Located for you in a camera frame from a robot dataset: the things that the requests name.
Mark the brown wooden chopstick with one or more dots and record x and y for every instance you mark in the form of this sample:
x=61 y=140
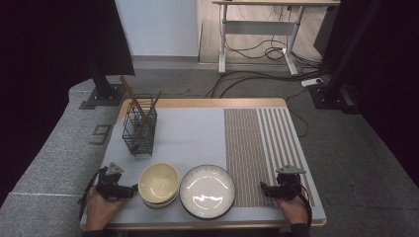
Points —
x=156 y=98
x=131 y=95

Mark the light blue table mat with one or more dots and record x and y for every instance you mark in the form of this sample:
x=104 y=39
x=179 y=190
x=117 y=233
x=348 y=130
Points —
x=191 y=138

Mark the person's right hand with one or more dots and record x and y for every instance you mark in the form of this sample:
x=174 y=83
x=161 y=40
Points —
x=296 y=210

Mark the person's left hand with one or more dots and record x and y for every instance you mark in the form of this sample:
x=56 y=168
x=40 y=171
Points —
x=99 y=212

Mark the black metal stand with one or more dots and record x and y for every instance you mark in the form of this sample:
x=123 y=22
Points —
x=102 y=97
x=332 y=97

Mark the white power strip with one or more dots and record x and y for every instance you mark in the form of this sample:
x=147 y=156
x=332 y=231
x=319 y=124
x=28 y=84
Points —
x=311 y=82

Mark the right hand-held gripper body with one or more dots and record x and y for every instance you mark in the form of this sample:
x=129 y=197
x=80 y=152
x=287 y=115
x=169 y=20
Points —
x=288 y=187

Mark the black curtain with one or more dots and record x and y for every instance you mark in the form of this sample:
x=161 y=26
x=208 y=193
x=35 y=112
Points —
x=395 y=82
x=33 y=65

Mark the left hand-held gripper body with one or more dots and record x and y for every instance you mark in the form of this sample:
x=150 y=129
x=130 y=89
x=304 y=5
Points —
x=110 y=186

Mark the grey striped woven placemat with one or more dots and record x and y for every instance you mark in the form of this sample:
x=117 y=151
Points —
x=247 y=138

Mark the white standing desk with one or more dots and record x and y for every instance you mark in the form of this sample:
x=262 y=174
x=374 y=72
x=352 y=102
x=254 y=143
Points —
x=260 y=28

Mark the floor socket box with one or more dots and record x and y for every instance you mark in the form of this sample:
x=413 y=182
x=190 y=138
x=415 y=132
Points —
x=100 y=134

